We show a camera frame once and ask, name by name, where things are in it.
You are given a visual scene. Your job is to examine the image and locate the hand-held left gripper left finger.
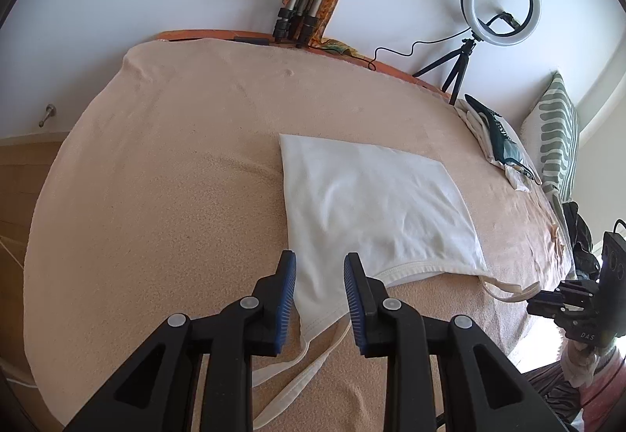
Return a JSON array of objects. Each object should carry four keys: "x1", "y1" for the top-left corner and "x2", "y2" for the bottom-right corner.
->
[{"x1": 63, "y1": 250, "x2": 297, "y2": 432}]

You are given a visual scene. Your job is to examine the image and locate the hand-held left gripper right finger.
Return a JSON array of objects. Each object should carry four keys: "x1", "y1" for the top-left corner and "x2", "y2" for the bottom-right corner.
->
[{"x1": 343, "y1": 252, "x2": 570, "y2": 432}]

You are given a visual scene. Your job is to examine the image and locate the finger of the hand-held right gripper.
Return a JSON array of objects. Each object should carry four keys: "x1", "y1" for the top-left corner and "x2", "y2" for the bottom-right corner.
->
[
  {"x1": 559, "y1": 280, "x2": 600, "y2": 300},
  {"x1": 527, "y1": 290, "x2": 595, "y2": 326}
]

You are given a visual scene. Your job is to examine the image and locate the white camisole top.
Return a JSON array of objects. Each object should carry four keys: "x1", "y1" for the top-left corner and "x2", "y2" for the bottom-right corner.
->
[{"x1": 252, "y1": 133, "x2": 541, "y2": 430}]

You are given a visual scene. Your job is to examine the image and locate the person's right forearm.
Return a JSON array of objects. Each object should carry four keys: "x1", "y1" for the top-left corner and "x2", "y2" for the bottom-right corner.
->
[{"x1": 560, "y1": 338, "x2": 626, "y2": 430}]

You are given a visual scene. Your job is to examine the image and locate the person's dark pants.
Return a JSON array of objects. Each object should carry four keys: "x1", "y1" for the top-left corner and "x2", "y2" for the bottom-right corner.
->
[{"x1": 525, "y1": 361, "x2": 588, "y2": 419}]

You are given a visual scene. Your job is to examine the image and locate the beige blanket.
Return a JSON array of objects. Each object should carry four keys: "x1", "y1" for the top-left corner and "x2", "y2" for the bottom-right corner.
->
[{"x1": 23, "y1": 38, "x2": 573, "y2": 432}]

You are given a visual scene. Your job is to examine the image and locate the green patterned pillow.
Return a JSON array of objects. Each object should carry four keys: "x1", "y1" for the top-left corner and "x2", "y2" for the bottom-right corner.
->
[{"x1": 518, "y1": 71, "x2": 580, "y2": 203}]

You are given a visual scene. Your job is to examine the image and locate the dark teal printed cloth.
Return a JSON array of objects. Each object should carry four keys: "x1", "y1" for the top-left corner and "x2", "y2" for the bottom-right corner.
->
[{"x1": 464, "y1": 93, "x2": 539, "y2": 179}]

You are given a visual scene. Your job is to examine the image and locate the white folded cloth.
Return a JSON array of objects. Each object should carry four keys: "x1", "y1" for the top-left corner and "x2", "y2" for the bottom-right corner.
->
[{"x1": 455, "y1": 99, "x2": 531, "y2": 192}]

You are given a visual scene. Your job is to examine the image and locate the small black tripod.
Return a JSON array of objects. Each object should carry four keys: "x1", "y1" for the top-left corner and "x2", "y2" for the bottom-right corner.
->
[{"x1": 412, "y1": 38, "x2": 477, "y2": 106}]

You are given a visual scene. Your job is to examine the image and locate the orange bed sheet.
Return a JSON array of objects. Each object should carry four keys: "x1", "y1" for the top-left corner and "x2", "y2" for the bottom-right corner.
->
[{"x1": 155, "y1": 29, "x2": 451, "y2": 93}]

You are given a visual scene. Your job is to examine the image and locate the black power cable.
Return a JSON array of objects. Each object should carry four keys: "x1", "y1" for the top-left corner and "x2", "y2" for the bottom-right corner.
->
[{"x1": 367, "y1": 35, "x2": 465, "y2": 71}]

